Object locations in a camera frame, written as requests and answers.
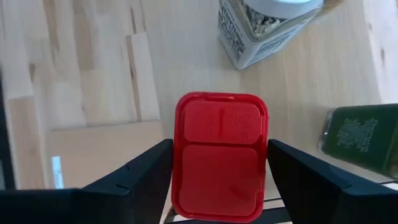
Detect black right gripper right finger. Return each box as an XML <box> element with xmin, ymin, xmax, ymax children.
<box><xmin>267</xmin><ymin>139</ymin><xmax>398</xmax><ymax>224</ymax></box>

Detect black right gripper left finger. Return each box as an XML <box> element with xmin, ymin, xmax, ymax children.
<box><xmin>0</xmin><ymin>138</ymin><xmax>174</xmax><ymax>224</ymax></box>

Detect green oregano spice jar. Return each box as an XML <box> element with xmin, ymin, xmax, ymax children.
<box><xmin>317</xmin><ymin>103</ymin><xmax>398</xmax><ymax>180</ymax></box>

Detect red smoked paprika tin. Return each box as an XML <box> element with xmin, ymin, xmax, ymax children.
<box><xmin>170</xmin><ymin>91</ymin><xmax>270</xmax><ymax>223</ymax></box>

